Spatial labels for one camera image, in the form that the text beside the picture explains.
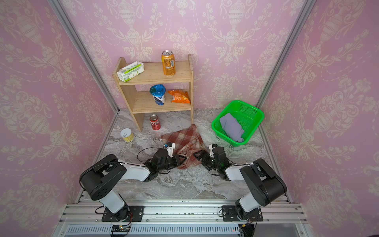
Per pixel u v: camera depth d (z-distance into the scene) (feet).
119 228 2.38
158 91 2.91
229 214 2.39
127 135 3.27
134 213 2.44
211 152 2.44
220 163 2.35
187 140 3.36
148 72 2.63
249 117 3.72
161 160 2.34
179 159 2.78
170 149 2.72
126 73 2.38
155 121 3.30
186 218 2.43
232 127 3.36
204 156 2.67
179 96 3.00
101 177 1.53
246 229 2.33
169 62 2.34
